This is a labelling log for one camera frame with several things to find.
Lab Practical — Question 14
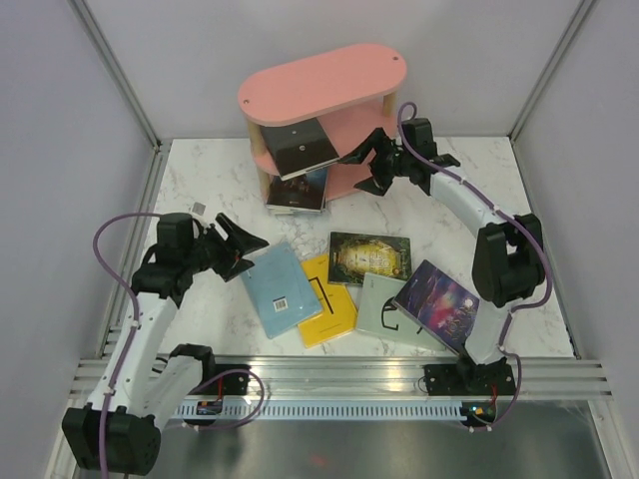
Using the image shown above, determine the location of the light blue booklet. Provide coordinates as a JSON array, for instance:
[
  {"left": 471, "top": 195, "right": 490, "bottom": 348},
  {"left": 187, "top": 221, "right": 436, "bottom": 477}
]
[{"left": 241, "top": 242, "right": 323, "bottom": 339}]

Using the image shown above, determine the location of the yellow booklet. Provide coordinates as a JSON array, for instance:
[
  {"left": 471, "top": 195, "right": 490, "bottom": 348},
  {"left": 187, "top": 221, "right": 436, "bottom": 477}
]
[{"left": 298, "top": 254, "right": 357, "bottom": 348}]

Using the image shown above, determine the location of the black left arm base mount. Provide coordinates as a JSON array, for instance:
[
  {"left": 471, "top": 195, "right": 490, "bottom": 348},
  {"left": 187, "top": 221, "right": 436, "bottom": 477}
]
[{"left": 190, "top": 363, "right": 251, "bottom": 398}]

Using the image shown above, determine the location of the pale grey booklet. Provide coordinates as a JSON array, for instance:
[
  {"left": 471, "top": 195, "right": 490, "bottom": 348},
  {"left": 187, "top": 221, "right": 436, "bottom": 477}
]
[{"left": 356, "top": 272, "right": 445, "bottom": 352}]

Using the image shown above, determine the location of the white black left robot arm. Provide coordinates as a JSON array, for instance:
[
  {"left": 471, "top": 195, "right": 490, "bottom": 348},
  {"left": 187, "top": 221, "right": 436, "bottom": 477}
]
[{"left": 62, "top": 213, "right": 268, "bottom": 478}]

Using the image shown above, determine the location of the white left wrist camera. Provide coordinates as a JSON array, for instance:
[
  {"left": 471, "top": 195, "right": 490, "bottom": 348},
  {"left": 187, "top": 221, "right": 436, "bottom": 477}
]
[{"left": 192, "top": 202, "right": 206, "bottom": 216}]

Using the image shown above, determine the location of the blue ocean book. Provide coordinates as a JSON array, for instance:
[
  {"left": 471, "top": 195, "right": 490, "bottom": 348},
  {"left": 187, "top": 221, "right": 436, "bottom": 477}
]
[{"left": 267, "top": 205, "right": 325, "bottom": 215}]

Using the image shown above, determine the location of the pink three-tier shelf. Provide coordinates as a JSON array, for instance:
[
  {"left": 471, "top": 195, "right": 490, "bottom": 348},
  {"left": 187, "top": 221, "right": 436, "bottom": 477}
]
[{"left": 238, "top": 43, "right": 407, "bottom": 188}]

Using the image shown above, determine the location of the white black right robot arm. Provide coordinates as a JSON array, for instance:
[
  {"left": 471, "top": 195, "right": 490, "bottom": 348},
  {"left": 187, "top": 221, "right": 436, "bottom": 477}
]
[{"left": 340, "top": 118, "right": 552, "bottom": 393}]

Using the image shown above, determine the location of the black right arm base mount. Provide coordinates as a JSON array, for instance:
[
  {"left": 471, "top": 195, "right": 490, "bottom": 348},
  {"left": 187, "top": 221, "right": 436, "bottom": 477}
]
[{"left": 423, "top": 363, "right": 516, "bottom": 397}]

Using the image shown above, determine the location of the purple Robinson Crusoe book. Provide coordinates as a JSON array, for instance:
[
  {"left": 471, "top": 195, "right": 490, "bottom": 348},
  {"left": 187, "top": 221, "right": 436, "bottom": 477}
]
[{"left": 392, "top": 260, "right": 479, "bottom": 355}]

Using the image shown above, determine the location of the dark Wuthering Heights book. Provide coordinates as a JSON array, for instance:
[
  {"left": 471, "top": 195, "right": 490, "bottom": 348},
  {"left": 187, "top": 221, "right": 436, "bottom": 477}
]
[{"left": 266, "top": 169, "right": 328, "bottom": 213}]

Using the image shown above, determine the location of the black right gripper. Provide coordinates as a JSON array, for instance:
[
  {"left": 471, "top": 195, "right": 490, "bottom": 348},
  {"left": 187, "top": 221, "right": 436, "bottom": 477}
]
[{"left": 338, "top": 127, "right": 412, "bottom": 197}]

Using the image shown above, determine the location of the white slotted cable duct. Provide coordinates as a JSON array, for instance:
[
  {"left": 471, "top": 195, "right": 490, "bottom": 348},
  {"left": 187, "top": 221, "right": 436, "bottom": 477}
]
[{"left": 172, "top": 398, "right": 494, "bottom": 421}]

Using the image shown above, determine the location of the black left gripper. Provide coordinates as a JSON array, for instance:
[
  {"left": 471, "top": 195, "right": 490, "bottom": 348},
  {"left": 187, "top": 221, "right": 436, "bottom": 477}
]
[{"left": 184, "top": 213, "right": 269, "bottom": 282}]

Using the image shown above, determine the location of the aluminium front rail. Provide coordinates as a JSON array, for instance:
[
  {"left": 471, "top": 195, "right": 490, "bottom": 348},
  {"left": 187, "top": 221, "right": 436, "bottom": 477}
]
[{"left": 216, "top": 355, "right": 612, "bottom": 401}]

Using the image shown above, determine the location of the black hardcover book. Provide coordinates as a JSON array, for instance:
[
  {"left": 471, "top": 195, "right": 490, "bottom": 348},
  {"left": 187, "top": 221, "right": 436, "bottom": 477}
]
[{"left": 261, "top": 118, "right": 339, "bottom": 181}]

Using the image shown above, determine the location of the green yellow Alice book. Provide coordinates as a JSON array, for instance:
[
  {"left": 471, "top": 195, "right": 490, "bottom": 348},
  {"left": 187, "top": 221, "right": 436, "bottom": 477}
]
[{"left": 327, "top": 232, "right": 412, "bottom": 285}]

